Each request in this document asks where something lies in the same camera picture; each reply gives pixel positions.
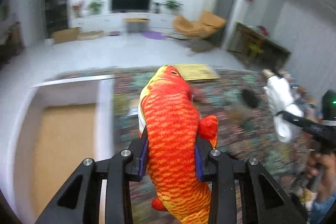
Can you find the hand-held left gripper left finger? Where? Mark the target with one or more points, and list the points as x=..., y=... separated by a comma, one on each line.
x=143, y=158

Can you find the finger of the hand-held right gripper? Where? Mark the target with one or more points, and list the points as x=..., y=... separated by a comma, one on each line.
x=299, y=120

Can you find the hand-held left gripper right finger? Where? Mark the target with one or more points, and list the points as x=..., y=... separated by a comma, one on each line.
x=198, y=164

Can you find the white plush doll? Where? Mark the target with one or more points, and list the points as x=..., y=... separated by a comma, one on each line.
x=279, y=92

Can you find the orange fish plush toy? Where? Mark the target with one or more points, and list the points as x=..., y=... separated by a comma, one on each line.
x=170, y=121

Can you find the person's right forearm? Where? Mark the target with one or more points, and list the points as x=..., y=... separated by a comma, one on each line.
x=324, y=211

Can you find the person's right hand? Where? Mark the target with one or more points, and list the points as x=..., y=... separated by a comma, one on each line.
x=328, y=165

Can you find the colourful woven tablecloth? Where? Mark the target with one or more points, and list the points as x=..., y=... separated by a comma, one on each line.
x=236, y=140

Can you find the clear jar with black lid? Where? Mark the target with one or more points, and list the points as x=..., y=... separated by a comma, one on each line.
x=248, y=98

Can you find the flat yellow box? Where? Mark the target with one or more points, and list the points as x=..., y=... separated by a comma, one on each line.
x=198, y=72

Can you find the purple round floor mat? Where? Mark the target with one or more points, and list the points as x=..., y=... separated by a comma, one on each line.
x=155, y=35

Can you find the flat beige tray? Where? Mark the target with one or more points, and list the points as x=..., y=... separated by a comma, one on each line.
x=90, y=35

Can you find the small wooden side table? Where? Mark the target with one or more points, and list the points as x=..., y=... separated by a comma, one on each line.
x=136, y=21

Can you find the orange lounge chair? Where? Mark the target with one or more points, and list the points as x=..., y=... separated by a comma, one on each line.
x=194, y=26

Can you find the white television cabinet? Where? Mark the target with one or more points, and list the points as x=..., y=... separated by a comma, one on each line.
x=105, y=21

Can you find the brown cardboard box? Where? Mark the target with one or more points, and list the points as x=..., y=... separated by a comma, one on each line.
x=65, y=35

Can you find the green potted plant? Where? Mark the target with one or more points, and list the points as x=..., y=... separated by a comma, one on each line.
x=172, y=5
x=95, y=6

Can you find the black flat television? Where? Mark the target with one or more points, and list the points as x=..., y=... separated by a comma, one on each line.
x=131, y=1

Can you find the red flowers in vase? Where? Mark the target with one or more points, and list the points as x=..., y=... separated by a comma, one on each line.
x=78, y=7

